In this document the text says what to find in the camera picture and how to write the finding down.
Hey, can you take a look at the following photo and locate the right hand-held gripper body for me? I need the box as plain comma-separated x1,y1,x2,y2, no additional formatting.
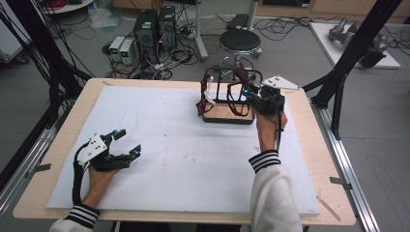
249,74,302,116

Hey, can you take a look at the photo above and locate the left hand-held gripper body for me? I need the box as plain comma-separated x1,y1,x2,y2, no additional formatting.
74,133,132,172

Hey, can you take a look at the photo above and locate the black rack with wooden base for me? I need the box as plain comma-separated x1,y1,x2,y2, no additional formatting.
202,66,265,126

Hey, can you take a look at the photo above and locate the person's right hand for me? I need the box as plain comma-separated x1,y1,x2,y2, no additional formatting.
254,107,289,153

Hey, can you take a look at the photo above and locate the person's left hand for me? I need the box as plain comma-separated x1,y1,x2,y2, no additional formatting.
84,167,119,209

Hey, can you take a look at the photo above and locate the light wooden table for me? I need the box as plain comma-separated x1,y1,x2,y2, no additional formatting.
13,76,357,226

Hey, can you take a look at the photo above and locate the black round stool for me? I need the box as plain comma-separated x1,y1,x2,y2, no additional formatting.
204,28,264,81

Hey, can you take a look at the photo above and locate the white foam mat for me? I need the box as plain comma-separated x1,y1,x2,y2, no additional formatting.
46,85,322,217

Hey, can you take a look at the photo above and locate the black flat box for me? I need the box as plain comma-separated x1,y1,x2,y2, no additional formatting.
226,13,251,32

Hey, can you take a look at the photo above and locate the person's left striped-cuff sleeve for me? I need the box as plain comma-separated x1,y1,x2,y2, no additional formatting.
47,203,102,232

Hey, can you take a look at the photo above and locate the person's striped-cuff sleeve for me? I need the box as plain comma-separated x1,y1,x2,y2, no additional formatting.
240,149,304,232
47,203,102,232

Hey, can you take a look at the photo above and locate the grey desk leg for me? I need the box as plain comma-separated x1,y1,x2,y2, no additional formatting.
192,0,210,63
247,0,260,32

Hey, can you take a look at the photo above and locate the white floor board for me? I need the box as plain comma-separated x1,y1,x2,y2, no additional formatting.
308,21,401,70

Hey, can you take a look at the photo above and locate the white power supply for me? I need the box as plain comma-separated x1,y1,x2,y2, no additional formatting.
119,39,136,67
108,36,126,62

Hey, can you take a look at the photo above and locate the person's right striped-cuff sleeve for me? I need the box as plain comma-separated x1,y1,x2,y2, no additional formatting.
240,149,304,232

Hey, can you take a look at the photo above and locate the slim black computer tower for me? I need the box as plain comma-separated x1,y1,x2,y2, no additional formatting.
158,5,178,51

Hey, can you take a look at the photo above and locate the large black computer tower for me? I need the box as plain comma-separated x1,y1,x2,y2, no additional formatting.
133,9,160,63

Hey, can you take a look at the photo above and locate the clear plastic bag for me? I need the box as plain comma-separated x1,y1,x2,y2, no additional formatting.
88,6,126,32

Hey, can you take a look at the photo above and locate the thin wooden stick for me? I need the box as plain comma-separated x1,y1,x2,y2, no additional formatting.
317,195,341,222

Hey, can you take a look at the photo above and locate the round white table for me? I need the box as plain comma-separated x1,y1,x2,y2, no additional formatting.
42,0,97,15

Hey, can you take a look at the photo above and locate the white cabinet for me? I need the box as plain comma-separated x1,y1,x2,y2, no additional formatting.
0,9,32,64

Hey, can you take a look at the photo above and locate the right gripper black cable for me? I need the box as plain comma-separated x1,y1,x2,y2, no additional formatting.
275,108,285,151

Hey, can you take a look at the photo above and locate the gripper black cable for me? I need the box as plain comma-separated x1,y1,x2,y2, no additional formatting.
72,144,90,207
275,108,285,151

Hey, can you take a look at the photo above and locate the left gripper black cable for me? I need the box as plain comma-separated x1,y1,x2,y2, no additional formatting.
72,144,90,207

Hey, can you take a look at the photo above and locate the grey metal bracket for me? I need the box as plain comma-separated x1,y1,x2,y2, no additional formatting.
329,176,353,191
25,162,52,180

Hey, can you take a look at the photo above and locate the aluminium rail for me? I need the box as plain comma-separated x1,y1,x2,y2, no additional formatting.
0,122,60,215
310,99,383,232

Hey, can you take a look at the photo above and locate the tangle of floor cables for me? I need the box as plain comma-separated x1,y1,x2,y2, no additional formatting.
102,6,202,81

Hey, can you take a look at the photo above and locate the black metal frame strut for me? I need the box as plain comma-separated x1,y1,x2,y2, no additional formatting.
302,0,404,140

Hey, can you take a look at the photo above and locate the black metal frame with cables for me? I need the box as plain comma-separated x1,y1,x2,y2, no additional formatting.
0,0,94,131

